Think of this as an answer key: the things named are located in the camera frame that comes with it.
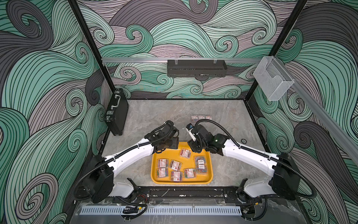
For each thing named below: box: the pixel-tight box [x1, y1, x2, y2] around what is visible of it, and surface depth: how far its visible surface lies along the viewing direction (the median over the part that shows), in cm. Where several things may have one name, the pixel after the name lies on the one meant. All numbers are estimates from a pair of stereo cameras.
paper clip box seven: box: [170, 170, 183, 182], surface depth 79 cm
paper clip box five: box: [169, 160, 182, 172], surface depth 83 cm
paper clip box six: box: [156, 167, 169, 178], surface depth 81 cm
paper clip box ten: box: [195, 164, 208, 175], surface depth 81 cm
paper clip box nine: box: [194, 155, 206, 165], surface depth 85 cm
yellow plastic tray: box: [151, 141, 214, 185], surface depth 82 cm
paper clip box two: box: [179, 148, 192, 160], surface depth 88 cm
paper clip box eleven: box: [191, 114, 200, 123], surface depth 109 cm
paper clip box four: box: [157, 158, 169, 169], surface depth 84 cm
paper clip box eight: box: [184, 168, 196, 179], surface depth 81 cm
